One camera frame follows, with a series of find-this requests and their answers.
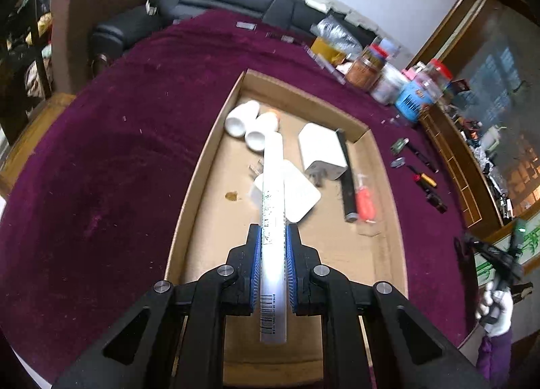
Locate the bamboo print panel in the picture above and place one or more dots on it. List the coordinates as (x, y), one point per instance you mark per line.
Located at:
(485, 271)

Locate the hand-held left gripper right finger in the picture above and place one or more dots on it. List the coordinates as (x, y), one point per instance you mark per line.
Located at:
(293, 262)

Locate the blue label plastic jar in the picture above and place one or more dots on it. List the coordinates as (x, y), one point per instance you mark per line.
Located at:
(415, 97)

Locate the flat white charger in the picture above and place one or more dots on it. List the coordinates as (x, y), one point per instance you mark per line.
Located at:
(303, 199)

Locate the orange screwdriver plastic packet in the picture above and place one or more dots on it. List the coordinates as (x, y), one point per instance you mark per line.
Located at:
(365, 203)

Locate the thin white pen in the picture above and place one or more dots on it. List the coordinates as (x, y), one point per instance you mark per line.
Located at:
(335, 74)
(316, 57)

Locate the cardboard box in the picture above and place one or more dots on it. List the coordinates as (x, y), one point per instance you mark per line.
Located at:
(202, 224)

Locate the white bottle orange cap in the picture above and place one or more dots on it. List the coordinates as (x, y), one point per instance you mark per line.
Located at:
(259, 133)

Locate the white jar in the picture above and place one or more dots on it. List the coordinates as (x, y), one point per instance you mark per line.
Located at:
(388, 83)

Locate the green tube pen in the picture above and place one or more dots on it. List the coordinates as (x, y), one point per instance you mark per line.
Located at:
(398, 145)

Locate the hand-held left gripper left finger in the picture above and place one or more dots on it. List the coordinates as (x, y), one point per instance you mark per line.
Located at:
(253, 262)

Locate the clear plastic bag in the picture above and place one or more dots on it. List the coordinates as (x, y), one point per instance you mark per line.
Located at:
(337, 30)

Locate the black marker white ends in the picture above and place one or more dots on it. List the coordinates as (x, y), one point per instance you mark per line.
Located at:
(422, 157)

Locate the small white bottle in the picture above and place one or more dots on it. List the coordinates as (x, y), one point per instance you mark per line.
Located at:
(240, 119)

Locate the small clear plastic piece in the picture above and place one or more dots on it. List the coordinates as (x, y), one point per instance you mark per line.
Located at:
(256, 167)

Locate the person's right forearm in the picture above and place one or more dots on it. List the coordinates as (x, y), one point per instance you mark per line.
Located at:
(495, 355)

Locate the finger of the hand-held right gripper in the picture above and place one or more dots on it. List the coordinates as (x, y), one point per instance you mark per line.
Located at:
(472, 245)

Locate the brown armchair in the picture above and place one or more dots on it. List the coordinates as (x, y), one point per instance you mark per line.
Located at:
(71, 34)

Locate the brown jar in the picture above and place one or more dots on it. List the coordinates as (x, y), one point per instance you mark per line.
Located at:
(363, 70)

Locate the small clear cap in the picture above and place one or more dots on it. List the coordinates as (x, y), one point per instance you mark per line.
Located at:
(396, 121)

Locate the clutter pile on counter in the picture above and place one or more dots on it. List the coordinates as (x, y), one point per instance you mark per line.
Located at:
(498, 152)

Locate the thin black pen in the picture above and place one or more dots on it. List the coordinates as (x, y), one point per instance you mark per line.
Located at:
(278, 37)

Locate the maroon tablecloth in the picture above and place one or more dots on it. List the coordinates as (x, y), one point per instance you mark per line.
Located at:
(126, 161)

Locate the white paint marker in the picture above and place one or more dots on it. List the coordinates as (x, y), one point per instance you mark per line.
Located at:
(274, 245)

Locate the white charger with prongs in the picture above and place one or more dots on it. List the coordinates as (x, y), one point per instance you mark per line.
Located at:
(320, 148)

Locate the small metal clip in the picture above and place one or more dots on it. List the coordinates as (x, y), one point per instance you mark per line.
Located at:
(247, 25)

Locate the yellow black pen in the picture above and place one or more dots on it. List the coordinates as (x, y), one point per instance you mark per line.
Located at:
(428, 181)

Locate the clear jar red lid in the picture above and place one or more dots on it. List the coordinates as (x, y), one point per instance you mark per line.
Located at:
(436, 74)

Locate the long black marker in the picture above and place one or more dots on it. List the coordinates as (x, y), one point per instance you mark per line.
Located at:
(348, 178)

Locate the white flat packet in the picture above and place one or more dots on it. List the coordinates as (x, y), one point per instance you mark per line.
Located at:
(316, 3)

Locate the person's right hand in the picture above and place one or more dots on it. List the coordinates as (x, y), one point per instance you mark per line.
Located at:
(500, 321)

